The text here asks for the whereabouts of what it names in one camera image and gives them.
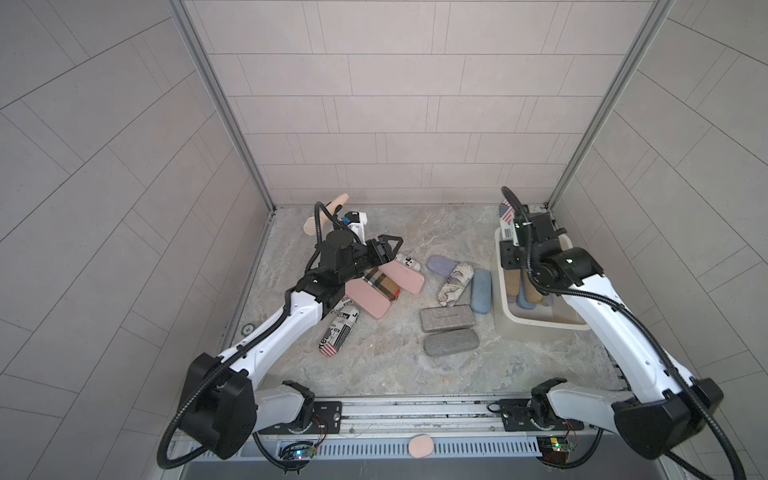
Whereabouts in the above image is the right circuit board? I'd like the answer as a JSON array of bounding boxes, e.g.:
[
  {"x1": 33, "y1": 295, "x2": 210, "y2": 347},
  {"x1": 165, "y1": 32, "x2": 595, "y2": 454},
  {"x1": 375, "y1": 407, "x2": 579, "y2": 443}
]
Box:
[{"x1": 537, "y1": 436, "x2": 575, "y2": 465}]

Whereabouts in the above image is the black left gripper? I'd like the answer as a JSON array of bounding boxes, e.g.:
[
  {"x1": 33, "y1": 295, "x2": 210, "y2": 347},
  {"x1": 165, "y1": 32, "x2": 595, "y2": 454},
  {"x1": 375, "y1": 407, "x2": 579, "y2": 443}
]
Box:
[{"x1": 333, "y1": 235, "x2": 400, "y2": 286}]

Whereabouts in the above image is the dark grey glasses case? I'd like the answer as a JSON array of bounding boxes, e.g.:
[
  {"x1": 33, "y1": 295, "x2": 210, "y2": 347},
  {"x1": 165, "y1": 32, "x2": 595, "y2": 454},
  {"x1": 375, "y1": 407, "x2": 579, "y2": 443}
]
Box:
[{"x1": 423, "y1": 329, "x2": 480, "y2": 357}]

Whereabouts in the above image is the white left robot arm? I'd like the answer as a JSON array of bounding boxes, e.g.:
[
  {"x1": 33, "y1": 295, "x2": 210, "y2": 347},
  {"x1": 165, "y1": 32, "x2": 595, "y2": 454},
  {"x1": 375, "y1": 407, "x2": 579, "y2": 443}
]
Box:
[{"x1": 156, "y1": 229, "x2": 403, "y2": 470}]

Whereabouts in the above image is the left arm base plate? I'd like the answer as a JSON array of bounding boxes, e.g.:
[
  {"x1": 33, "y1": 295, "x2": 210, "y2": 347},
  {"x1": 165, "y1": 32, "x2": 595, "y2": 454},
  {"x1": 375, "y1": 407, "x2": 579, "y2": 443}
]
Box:
[{"x1": 259, "y1": 401, "x2": 343, "y2": 435}]

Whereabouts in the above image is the tan fabric glasses case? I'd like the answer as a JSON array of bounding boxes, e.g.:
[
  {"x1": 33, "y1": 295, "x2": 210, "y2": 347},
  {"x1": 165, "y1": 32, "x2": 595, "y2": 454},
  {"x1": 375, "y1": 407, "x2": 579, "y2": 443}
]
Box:
[{"x1": 504, "y1": 269, "x2": 522, "y2": 302}]

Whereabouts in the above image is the light grey rectangular glasses case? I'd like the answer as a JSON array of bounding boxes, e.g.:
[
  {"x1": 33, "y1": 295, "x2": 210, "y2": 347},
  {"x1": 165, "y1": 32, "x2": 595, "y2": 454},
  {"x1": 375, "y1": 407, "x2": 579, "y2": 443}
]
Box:
[{"x1": 420, "y1": 305, "x2": 476, "y2": 333}]

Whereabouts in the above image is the brown plaid glasses case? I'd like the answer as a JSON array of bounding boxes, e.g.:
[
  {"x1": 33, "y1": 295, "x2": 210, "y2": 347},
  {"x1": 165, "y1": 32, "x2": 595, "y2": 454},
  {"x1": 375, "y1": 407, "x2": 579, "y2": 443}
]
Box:
[{"x1": 363, "y1": 268, "x2": 401, "y2": 302}]

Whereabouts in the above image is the map print glasses case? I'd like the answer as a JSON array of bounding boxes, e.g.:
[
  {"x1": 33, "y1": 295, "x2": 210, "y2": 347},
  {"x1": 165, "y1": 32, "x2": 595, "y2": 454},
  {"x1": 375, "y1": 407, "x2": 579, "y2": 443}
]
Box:
[{"x1": 437, "y1": 262, "x2": 474, "y2": 307}]

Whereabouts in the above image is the blue fabric glasses case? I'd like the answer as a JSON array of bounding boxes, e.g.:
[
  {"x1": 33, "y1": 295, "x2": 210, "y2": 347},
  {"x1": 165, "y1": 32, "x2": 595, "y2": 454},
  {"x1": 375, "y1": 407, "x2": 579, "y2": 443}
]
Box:
[{"x1": 516, "y1": 283, "x2": 536, "y2": 310}]

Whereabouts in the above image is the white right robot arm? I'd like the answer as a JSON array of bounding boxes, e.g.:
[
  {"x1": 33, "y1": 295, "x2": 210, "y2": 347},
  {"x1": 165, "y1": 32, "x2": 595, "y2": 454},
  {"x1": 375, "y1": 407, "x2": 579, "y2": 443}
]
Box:
[{"x1": 498, "y1": 202, "x2": 746, "y2": 479}]

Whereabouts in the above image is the left circuit board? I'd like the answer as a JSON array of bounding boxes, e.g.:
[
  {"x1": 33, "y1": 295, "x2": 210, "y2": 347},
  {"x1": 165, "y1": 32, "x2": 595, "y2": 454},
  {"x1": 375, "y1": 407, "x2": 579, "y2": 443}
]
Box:
[{"x1": 279, "y1": 441, "x2": 317, "y2": 462}]

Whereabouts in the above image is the pink glasses case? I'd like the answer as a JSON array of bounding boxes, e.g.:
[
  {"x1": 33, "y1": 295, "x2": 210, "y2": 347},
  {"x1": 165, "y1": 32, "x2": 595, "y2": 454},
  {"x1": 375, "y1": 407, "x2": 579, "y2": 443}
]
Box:
[
  {"x1": 345, "y1": 278, "x2": 391, "y2": 320},
  {"x1": 379, "y1": 260, "x2": 426, "y2": 295}
]

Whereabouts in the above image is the aluminium rail frame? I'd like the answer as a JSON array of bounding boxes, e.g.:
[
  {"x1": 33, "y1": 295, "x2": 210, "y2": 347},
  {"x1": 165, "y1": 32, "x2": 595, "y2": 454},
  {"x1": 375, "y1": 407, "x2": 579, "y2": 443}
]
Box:
[{"x1": 258, "y1": 389, "x2": 634, "y2": 442}]

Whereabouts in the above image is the cream plastic storage box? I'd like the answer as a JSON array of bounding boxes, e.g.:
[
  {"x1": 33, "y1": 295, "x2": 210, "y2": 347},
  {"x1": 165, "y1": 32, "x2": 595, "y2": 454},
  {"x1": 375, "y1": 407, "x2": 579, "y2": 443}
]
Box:
[{"x1": 492, "y1": 227, "x2": 591, "y2": 343}]

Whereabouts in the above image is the circuit board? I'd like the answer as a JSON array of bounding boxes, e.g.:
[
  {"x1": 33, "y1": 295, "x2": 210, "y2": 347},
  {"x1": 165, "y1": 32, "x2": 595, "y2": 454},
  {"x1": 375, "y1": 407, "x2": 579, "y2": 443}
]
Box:
[
  {"x1": 537, "y1": 436, "x2": 575, "y2": 465},
  {"x1": 279, "y1": 441, "x2": 317, "y2": 462}
]

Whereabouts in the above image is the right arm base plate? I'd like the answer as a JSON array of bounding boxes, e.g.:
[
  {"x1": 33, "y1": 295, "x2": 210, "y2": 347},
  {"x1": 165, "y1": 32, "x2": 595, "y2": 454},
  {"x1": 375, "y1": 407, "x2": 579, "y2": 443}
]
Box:
[{"x1": 487, "y1": 398, "x2": 585, "y2": 432}]

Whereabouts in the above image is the beige microphone head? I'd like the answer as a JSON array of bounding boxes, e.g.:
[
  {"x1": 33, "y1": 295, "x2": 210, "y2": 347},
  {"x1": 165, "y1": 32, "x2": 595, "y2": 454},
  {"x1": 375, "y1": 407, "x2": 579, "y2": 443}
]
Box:
[{"x1": 302, "y1": 192, "x2": 350, "y2": 236}]

